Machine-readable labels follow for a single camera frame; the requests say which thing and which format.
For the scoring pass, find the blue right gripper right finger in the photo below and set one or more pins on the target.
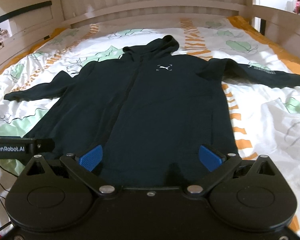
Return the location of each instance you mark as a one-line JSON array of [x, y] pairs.
[[215, 161]]

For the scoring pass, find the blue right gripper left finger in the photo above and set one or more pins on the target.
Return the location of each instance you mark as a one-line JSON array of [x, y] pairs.
[[89, 159]]

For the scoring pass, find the black zip hoodie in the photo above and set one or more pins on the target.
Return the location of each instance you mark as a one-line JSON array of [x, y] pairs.
[[150, 111]]

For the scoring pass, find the white leaf-print bed sheet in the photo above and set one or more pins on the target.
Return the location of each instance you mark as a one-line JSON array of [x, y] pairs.
[[264, 120]]

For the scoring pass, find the cream wooden bed frame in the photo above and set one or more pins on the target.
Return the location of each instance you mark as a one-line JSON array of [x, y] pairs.
[[24, 23]]

